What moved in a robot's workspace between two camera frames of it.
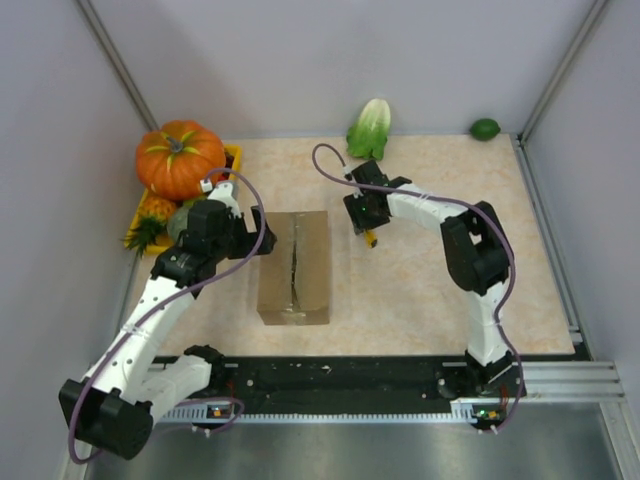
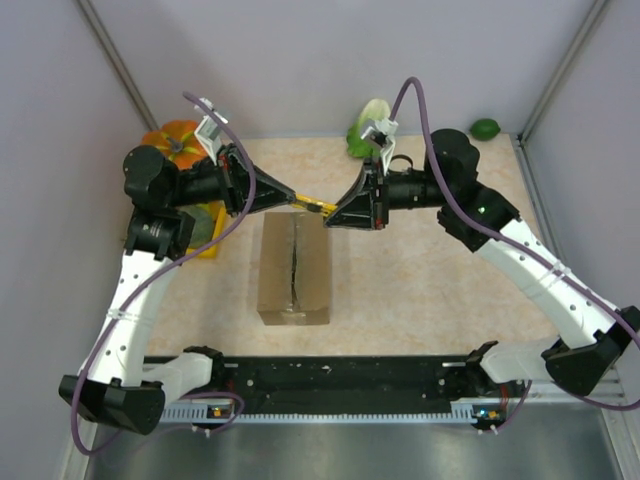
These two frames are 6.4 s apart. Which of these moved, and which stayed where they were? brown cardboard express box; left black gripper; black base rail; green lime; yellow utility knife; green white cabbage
Moved: left black gripper; yellow utility knife
Stayed: green white cabbage; black base rail; brown cardboard express box; green lime
